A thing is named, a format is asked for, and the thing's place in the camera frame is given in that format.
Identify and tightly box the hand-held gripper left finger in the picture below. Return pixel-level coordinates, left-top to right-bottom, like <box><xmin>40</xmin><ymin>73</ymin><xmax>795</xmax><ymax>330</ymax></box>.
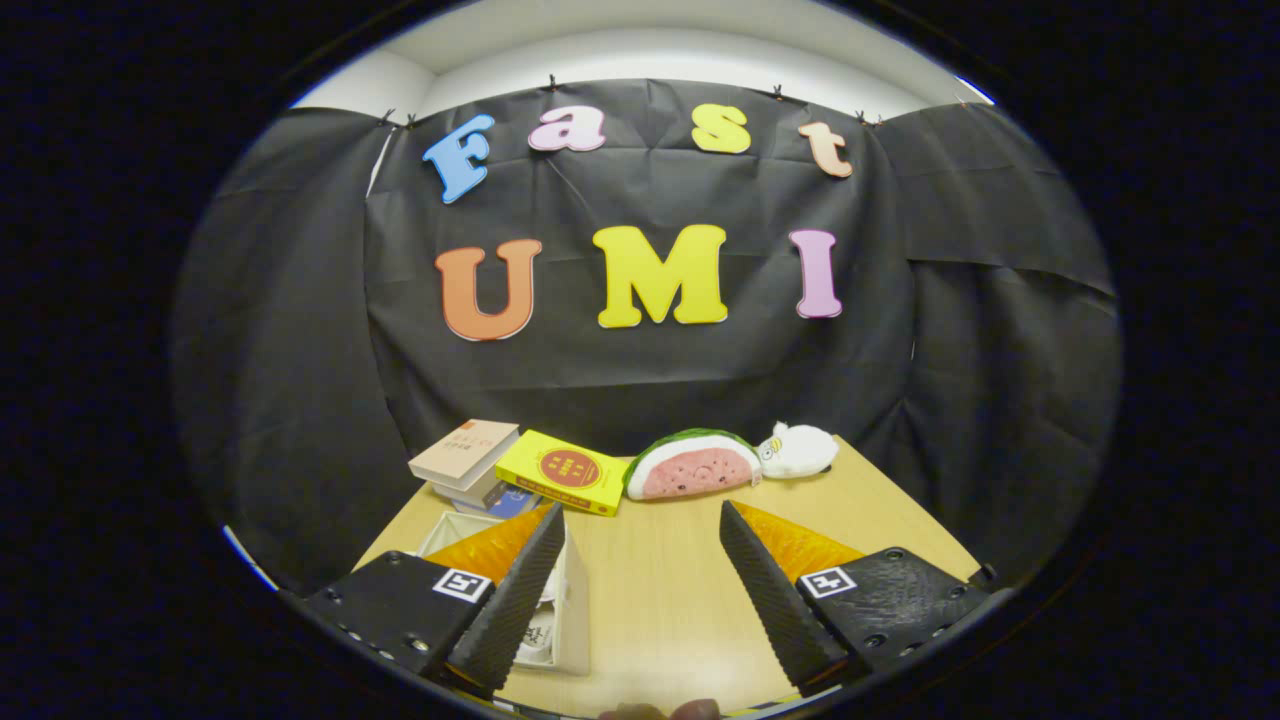
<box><xmin>298</xmin><ymin>502</ymin><xmax>568</xmax><ymax>701</ymax></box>

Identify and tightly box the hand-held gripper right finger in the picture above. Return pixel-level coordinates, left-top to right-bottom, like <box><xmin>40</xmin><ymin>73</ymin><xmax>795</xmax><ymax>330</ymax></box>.
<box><xmin>718</xmin><ymin>499</ymin><xmax>996</xmax><ymax>700</ymax></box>

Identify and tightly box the beige storage box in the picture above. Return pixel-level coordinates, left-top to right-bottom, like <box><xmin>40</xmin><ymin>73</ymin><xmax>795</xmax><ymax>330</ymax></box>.
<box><xmin>415</xmin><ymin>508</ymin><xmax>592</xmax><ymax>677</ymax></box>

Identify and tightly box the blue paperback book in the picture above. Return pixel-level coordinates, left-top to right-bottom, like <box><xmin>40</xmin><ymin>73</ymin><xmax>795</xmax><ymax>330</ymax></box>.
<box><xmin>450</xmin><ymin>484</ymin><xmax>542</xmax><ymax>520</ymax></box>

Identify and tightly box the yellow book with red circle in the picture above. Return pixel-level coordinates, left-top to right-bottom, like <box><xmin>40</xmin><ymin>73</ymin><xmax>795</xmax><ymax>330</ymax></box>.
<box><xmin>494</xmin><ymin>430</ymin><xmax>634</xmax><ymax>518</ymax></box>

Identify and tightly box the white plush toy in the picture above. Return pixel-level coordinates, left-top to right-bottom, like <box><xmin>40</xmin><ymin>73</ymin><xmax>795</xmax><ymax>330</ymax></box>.
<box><xmin>755</xmin><ymin>421</ymin><xmax>840</xmax><ymax>480</ymax></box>

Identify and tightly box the watermelon slice plush toy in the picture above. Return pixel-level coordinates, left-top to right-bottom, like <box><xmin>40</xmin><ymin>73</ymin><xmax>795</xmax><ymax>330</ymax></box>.
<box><xmin>622</xmin><ymin>428</ymin><xmax>764</xmax><ymax>502</ymax></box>

